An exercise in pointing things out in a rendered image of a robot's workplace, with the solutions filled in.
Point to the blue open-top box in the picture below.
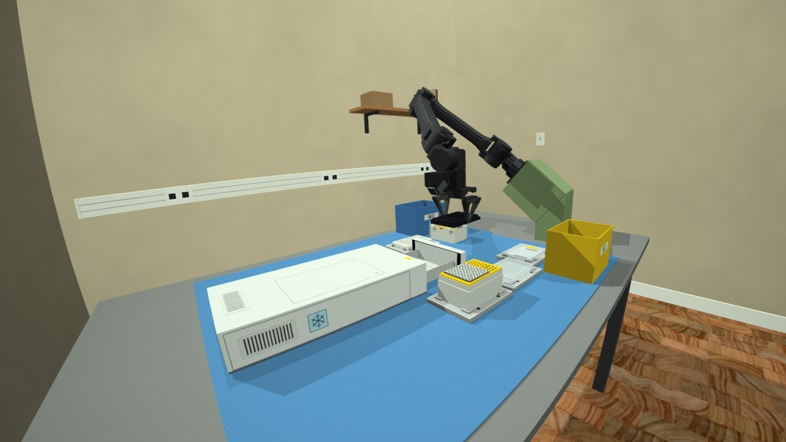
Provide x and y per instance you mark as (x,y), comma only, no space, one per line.
(413,218)

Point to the blue bench mat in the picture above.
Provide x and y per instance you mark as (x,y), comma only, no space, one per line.
(413,373)

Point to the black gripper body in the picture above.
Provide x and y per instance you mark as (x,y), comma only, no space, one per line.
(460,194)

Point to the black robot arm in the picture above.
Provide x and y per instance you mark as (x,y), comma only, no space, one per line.
(437,142)

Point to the yellow open-top bin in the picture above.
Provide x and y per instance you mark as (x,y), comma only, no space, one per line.
(581,256)

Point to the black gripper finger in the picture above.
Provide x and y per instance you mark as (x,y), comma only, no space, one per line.
(466,205)
(437,199)

